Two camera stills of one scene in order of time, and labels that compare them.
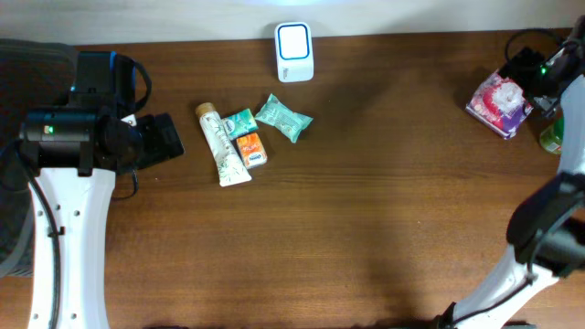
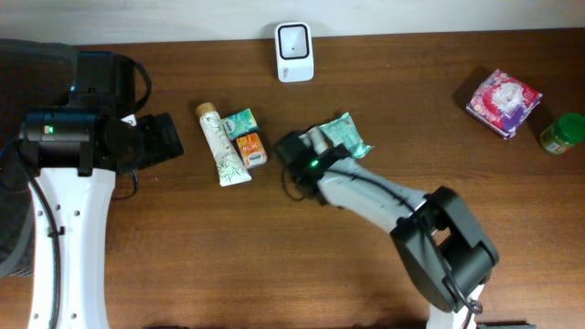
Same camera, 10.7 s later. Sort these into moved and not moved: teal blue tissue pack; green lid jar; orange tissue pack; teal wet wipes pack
Moved: teal wet wipes pack
Not moved: green lid jar; orange tissue pack; teal blue tissue pack
